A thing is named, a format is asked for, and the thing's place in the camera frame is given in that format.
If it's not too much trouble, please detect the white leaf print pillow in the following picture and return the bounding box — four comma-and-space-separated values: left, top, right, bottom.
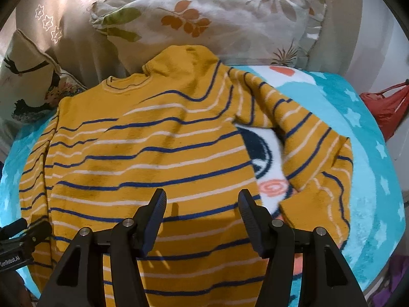
89, 0, 328, 69

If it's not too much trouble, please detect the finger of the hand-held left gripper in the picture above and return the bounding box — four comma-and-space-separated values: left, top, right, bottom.
0, 218, 53, 253

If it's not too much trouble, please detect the yellow striped sweater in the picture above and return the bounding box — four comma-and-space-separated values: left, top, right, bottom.
19, 45, 354, 307

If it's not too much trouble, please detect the purple cloth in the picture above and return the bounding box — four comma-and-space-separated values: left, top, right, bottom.
372, 262, 409, 307

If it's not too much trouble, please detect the cream figure print pillow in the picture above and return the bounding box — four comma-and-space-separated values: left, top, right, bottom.
0, 29, 87, 124

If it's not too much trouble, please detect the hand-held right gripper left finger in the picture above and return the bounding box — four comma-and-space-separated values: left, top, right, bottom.
37, 188, 167, 307

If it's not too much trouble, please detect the blue star print blanket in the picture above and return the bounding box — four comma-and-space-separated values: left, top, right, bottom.
0, 65, 406, 307

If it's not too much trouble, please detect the beige star-embroidered cloth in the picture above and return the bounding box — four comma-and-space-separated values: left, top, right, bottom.
0, 0, 154, 84

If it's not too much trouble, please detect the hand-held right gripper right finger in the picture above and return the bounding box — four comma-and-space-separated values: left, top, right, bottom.
238, 189, 368, 307

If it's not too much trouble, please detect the red bag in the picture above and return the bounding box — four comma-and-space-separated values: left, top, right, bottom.
359, 81, 409, 141

